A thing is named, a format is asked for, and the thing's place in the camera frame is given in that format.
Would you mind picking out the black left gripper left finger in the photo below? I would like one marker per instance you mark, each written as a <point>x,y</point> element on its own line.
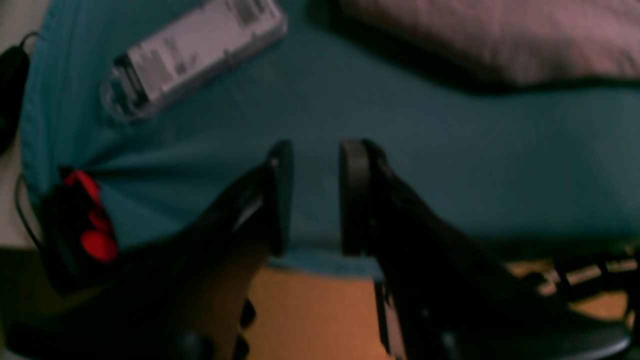
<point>191,296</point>

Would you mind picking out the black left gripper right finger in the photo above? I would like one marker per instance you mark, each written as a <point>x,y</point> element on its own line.
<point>453,300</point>

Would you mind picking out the pink T-shirt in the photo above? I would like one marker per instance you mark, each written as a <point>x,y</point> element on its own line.
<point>517,42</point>

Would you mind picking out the black red clamp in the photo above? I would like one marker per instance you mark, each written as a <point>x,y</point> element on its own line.
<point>79,245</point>

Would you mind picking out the blue table cloth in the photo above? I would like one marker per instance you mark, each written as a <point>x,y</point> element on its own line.
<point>525,172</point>

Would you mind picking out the clear plastic package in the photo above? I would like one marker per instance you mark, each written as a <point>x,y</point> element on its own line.
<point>181,57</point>

